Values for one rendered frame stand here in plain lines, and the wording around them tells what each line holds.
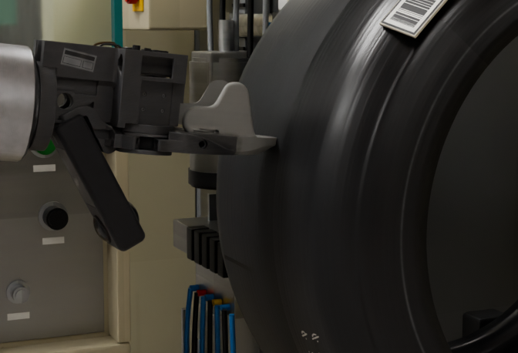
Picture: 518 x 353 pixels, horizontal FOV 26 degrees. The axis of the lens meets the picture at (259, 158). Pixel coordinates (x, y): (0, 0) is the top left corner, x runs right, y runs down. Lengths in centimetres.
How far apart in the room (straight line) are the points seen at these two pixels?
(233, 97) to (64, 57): 14
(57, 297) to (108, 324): 9
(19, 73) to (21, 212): 70
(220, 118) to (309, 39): 12
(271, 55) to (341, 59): 13
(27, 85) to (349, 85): 25
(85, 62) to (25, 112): 7
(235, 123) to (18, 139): 18
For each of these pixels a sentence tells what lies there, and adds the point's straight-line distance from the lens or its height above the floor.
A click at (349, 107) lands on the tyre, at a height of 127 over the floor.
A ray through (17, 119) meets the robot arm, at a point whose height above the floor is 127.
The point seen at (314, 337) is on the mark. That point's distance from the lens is 94.
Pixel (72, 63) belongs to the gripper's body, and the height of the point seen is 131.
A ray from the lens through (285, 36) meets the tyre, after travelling 103.
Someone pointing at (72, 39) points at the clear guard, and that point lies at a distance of 152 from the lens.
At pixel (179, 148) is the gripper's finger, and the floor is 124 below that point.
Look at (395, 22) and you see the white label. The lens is 90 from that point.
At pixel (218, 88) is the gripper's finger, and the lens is 95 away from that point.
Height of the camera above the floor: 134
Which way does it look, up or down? 7 degrees down
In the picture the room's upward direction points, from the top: straight up
